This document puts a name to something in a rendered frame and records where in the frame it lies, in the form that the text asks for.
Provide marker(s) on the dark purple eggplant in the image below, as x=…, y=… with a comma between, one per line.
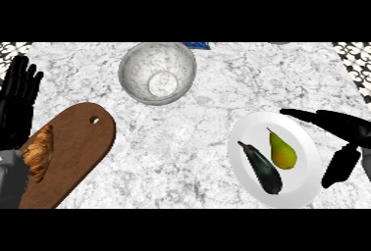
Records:
x=263, y=170

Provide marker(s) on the blue packet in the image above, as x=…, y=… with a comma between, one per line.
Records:
x=198, y=45

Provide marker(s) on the golden brown croissant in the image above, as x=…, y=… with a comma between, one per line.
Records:
x=38, y=153

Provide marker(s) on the white round plate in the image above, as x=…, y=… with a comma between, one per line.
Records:
x=274, y=160

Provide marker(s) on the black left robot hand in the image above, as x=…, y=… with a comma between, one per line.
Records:
x=16, y=98

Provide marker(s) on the yellow green pear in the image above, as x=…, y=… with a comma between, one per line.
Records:
x=280, y=152

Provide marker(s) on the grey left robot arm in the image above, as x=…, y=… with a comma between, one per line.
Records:
x=10, y=178

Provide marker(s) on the white marble bowl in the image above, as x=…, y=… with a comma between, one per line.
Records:
x=156, y=72

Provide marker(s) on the brown wooden cutting board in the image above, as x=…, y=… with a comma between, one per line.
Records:
x=72, y=153

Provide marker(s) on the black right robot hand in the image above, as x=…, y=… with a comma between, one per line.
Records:
x=342, y=125

